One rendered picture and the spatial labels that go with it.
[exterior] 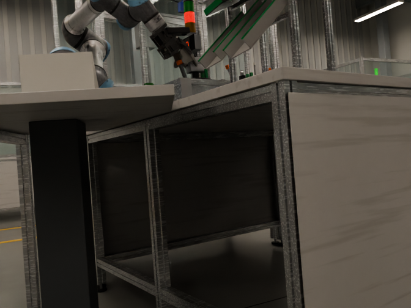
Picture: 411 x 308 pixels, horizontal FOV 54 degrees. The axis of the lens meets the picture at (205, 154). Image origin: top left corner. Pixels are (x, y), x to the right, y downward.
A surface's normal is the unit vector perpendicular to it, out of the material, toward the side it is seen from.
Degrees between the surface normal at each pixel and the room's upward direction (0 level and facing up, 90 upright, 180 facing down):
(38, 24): 90
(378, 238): 90
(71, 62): 90
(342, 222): 90
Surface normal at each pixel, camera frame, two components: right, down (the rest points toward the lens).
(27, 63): 0.11, -0.02
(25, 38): 0.44, -0.04
